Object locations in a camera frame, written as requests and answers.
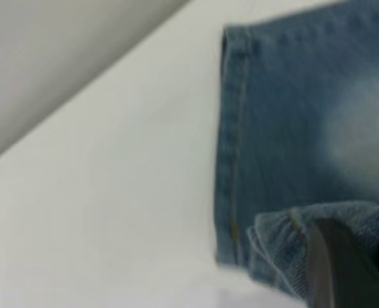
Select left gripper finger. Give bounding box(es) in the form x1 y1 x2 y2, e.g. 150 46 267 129
306 219 379 308

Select blue denim jeans with faded knees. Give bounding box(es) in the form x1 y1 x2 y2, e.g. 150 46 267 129
215 0 379 308

